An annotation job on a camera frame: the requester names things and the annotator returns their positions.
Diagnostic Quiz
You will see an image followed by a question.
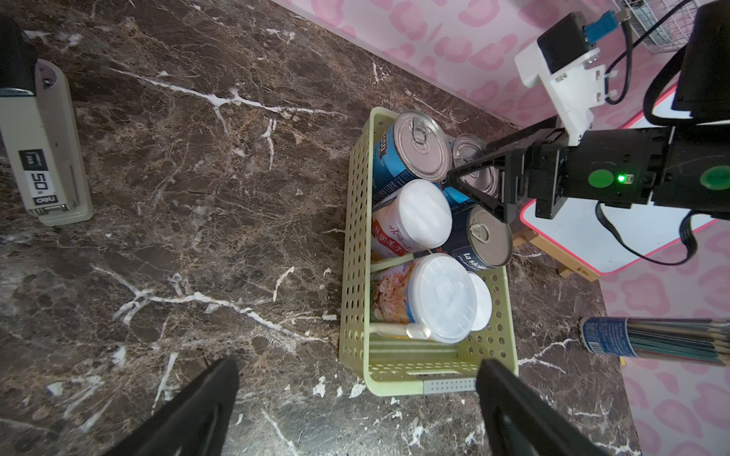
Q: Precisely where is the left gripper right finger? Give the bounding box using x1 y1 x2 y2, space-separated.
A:
476 359 604 456

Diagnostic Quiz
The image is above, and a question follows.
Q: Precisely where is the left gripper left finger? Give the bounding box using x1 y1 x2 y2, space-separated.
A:
107 358 239 455

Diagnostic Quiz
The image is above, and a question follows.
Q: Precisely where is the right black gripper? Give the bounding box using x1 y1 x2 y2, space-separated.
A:
447 116 670 224

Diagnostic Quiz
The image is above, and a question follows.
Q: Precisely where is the blue soup can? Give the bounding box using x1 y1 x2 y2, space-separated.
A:
373 110 452 204
441 134 500 212

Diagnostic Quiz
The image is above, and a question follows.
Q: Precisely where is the green lid vegetable can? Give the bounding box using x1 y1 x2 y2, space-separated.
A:
436 204 513 273

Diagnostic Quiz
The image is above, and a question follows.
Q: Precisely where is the white lid can back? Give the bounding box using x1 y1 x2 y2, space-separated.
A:
371 179 452 260

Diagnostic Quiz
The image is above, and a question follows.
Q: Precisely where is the white lid yellow can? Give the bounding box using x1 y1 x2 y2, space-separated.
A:
371 254 476 344

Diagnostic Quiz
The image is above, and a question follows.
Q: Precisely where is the green plastic basket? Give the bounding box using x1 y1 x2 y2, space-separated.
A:
338 106 519 397

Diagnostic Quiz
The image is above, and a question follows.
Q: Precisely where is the blue lid pencil jar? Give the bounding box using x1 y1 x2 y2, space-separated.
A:
580 317 729 367

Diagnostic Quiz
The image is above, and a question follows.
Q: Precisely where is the grey white stapler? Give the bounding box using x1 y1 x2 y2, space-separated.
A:
1 16 93 226

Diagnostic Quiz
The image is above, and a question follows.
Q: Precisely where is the wooden whiteboard stand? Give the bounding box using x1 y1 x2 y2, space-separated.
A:
513 225 600 282

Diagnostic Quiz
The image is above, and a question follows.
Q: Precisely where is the pink framed whiteboard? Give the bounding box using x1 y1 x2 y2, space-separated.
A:
517 79 730 277

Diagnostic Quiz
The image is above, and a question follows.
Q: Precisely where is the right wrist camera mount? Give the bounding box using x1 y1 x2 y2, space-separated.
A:
514 11 621 146

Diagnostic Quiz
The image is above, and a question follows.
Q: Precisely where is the clear wire wall shelf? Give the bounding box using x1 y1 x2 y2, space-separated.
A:
613 0 703 54

